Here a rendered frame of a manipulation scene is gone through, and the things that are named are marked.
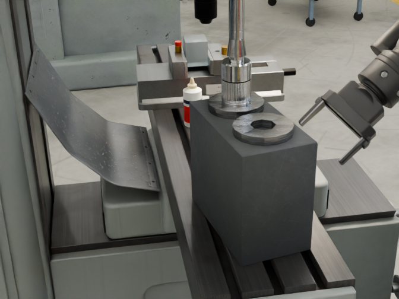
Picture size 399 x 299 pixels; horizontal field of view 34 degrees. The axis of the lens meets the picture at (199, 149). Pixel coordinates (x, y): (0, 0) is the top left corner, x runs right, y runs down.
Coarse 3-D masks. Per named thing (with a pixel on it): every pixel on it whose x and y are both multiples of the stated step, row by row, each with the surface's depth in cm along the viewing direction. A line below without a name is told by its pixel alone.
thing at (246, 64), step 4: (224, 60) 102; (228, 60) 102; (244, 60) 102; (248, 60) 102; (224, 64) 101; (228, 64) 101; (232, 64) 100; (236, 64) 100; (240, 64) 100; (244, 64) 100; (248, 64) 101; (224, 68) 101; (228, 68) 101; (232, 68) 100; (236, 68) 100; (240, 68) 100; (244, 68) 100; (248, 68) 101
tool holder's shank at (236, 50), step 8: (232, 0) 97; (240, 0) 97; (232, 8) 97; (240, 8) 97; (232, 16) 98; (240, 16) 98; (232, 24) 98; (240, 24) 98; (232, 32) 99; (240, 32) 99; (232, 40) 100; (240, 40) 99; (232, 48) 100; (240, 48) 100; (232, 56) 100; (240, 56) 100
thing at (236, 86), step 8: (224, 72) 101; (232, 72) 101; (240, 72) 100; (248, 72) 101; (224, 80) 102; (232, 80) 101; (240, 80) 101; (248, 80) 102; (224, 88) 103; (232, 88) 102; (240, 88) 102; (248, 88) 103; (224, 96) 103; (232, 96) 102; (240, 96) 102; (248, 96) 103; (232, 104) 103; (240, 104) 103
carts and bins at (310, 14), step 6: (270, 0) 615; (276, 0) 617; (312, 0) 544; (360, 0) 559; (312, 6) 546; (360, 6) 561; (312, 12) 548; (360, 12) 564; (312, 18) 551; (354, 18) 566; (360, 18) 567; (306, 24) 553; (312, 24) 554
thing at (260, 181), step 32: (256, 96) 107; (192, 128) 109; (224, 128) 99; (256, 128) 99; (288, 128) 95; (192, 160) 112; (224, 160) 97; (256, 160) 92; (288, 160) 93; (192, 192) 116; (224, 192) 100; (256, 192) 94; (288, 192) 96; (224, 224) 102; (256, 224) 96; (288, 224) 98; (256, 256) 99
